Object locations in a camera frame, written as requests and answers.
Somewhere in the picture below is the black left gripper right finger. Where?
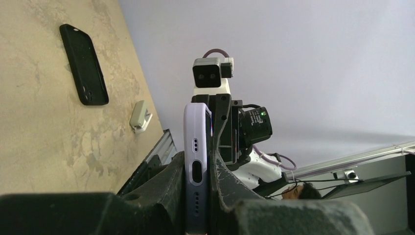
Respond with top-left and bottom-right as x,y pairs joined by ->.
209,151 -> 374,235

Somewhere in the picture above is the aluminium frame rail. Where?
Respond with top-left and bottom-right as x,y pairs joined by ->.
285,142 -> 415,179

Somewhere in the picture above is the small white stapler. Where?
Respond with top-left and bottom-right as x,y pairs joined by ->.
129,100 -> 153,134

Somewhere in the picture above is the black phone case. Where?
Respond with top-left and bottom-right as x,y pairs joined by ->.
59,23 -> 109,106

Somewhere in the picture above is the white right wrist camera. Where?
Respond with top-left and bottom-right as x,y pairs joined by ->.
192,57 -> 234,95

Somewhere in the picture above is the lavender phone case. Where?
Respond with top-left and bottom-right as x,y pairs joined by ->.
184,103 -> 211,235

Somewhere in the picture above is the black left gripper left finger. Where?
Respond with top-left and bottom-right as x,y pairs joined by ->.
0,152 -> 185,235

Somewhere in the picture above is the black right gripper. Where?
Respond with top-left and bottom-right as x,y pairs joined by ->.
191,94 -> 273,165

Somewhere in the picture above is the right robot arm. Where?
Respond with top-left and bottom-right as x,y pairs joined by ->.
191,94 -> 289,195

